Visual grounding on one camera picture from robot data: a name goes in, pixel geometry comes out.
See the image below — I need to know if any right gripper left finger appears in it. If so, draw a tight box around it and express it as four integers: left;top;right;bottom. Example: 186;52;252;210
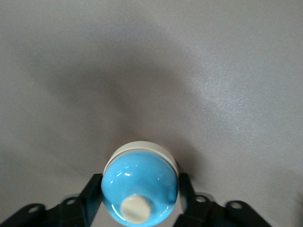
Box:
11;174;105;227

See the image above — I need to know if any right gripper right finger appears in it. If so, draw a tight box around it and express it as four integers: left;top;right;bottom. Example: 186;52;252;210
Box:
174;173;268;227

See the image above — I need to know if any blue call bell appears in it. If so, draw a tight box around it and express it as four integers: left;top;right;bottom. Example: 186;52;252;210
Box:
101;141;179;225

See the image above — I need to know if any brown table mat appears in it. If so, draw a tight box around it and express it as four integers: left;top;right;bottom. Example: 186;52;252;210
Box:
0;0;303;227

